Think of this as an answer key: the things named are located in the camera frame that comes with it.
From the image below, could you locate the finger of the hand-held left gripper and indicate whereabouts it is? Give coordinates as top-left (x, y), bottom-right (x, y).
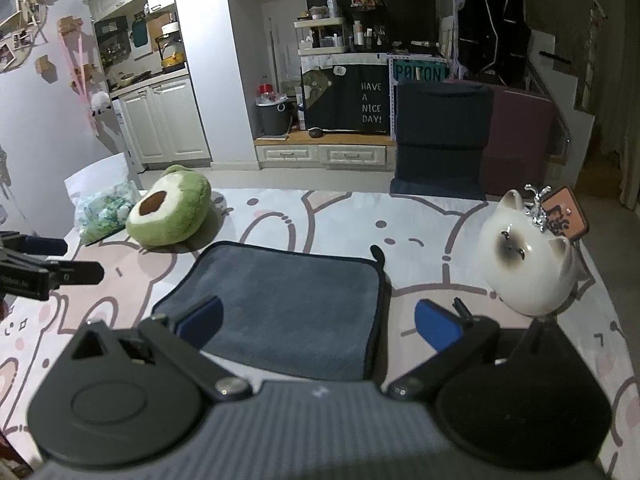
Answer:
top-left (0, 231), bottom-right (69, 257)
top-left (46, 261), bottom-right (105, 287)

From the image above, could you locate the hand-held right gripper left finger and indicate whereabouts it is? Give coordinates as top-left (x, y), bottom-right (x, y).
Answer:
top-left (70, 296), bottom-right (254, 402)

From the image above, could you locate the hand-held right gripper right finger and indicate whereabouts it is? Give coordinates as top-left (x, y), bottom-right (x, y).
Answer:
top-left (387, 297), bottom-right (572, 402)

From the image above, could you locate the grey-blue towel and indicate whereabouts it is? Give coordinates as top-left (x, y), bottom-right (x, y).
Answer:
top-left (150, 240), bottom-right (394, 384)

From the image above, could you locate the clear bag of green packets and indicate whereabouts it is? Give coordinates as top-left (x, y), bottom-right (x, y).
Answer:
top-left (75, 180), bottom-right (143, 246)

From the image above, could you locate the white ceramic cat figure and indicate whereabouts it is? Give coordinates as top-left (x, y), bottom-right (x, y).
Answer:
top-left (477, 189), bottom-right (582, 318)

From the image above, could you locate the green avocado plush toy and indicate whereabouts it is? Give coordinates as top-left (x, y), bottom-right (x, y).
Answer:
top-left (125, 164), bottom-right (213, 248)

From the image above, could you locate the white hanging plush toy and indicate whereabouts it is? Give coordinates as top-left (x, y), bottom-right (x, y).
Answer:
top-left (89, 91), bottom-right (114, 117)

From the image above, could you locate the cartoon printed table cloth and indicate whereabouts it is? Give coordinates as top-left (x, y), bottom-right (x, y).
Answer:
top-left (0, 187), bottom-right (640, 480)

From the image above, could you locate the silver metal ornament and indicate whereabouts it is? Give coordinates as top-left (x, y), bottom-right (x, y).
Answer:
top-left (523, 183), bottom-right (552, 234)

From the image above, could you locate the white kitchen cabinet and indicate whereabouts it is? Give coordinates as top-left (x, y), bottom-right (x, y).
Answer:
top-left (111, 74), bottom-right (212, 170)

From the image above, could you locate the orange sign ornament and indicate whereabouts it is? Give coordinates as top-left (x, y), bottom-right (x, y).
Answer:
top-left (541, 185), bottom-right (591, 242)

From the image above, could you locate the dark folded cushion chair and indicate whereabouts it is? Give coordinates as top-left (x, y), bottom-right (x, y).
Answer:
top-left (390, 81), bottom-right (495, 201)

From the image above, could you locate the white drawer unit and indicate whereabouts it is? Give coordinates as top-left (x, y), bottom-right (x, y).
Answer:
top-left (254, 141), bottom-right (389, 171)

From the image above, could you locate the maroon folded mat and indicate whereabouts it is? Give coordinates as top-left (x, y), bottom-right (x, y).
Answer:
top-left (444, 78), bottom-right (572, 197)

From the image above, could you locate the grey trash bin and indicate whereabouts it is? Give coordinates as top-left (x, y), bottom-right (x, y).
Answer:
top-left (256, 94), bottom-right (294, 137)

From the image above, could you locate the yellow glass kettle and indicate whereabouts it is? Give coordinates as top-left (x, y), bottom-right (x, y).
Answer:
top-left (156, 34), bottom-right (187, 72)

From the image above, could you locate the black lettered curtain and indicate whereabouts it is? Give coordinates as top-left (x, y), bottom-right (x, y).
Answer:
top-left (303, 62), bottom-right (392, 134)

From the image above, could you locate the teal lettered sign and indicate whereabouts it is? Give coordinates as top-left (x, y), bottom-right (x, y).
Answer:
top-left (392, 57), bottom-right (449, 84)

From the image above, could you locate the white shelf organiser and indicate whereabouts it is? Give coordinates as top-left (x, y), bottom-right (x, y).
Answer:
top-left (293, 16), bottom-right (350, 56)

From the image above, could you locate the wall photo collage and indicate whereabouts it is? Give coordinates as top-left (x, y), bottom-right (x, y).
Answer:
top-left (0, 0), bottom-right (57, 75)

